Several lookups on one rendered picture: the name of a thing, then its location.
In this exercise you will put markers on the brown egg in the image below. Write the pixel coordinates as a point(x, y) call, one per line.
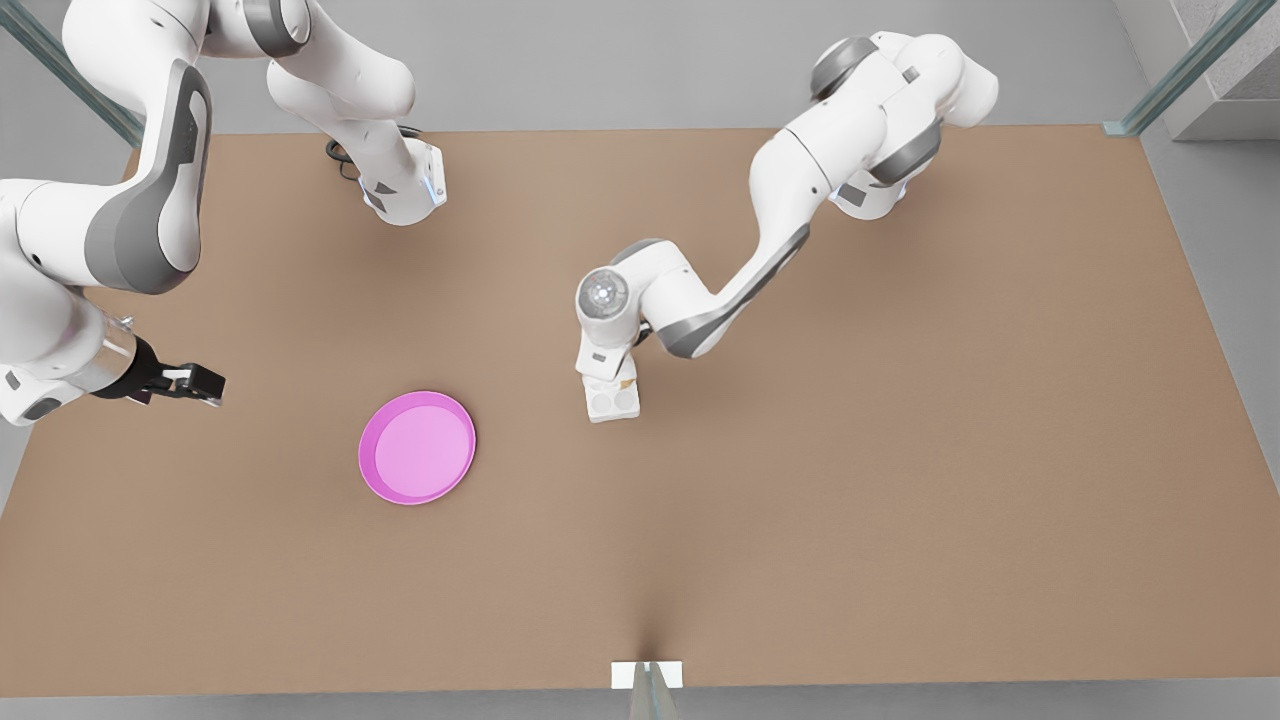
point(628, 381)

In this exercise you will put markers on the pink round plate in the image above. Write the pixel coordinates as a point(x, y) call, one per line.
point(417, 448)

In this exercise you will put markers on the white egg box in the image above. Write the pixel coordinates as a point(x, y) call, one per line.
point(612, 403)

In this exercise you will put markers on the silver frame post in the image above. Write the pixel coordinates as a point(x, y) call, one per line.
point(70, 72)
point(1185, 68)
point(648, 678)

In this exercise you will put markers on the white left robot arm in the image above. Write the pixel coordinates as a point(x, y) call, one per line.
point(780, 190)

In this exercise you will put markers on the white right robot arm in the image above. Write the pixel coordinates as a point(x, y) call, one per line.
point(150, 200)

